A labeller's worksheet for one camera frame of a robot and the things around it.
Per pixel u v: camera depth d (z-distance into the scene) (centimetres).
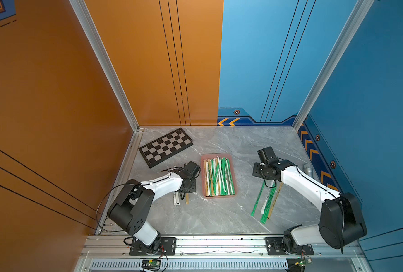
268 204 85
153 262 71
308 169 94
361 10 70
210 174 95
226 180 93
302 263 70
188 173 72
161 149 104
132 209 45
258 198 87
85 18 72
